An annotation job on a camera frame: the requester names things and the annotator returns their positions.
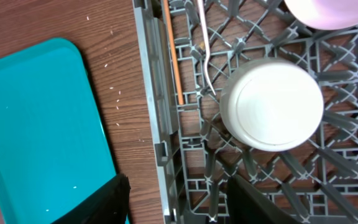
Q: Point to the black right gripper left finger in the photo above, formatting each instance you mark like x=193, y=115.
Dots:
x=109, y=204

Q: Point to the white bowl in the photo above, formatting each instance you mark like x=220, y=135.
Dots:
x=271, y=104

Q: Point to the teal plastic serving tray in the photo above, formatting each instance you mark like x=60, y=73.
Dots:
x=53, y=149

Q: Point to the wooden chopstick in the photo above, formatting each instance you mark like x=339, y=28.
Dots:
x=173, y=52

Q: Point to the grey plastic dishwasher rack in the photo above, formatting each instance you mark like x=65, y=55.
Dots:
x=317, y=182

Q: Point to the pink bowl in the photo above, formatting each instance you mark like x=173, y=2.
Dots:
x=325, y=14

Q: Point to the white plastic fork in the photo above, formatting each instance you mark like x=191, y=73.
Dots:
x=204, y=29

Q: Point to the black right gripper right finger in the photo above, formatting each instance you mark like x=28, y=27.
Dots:
x=247, y=205

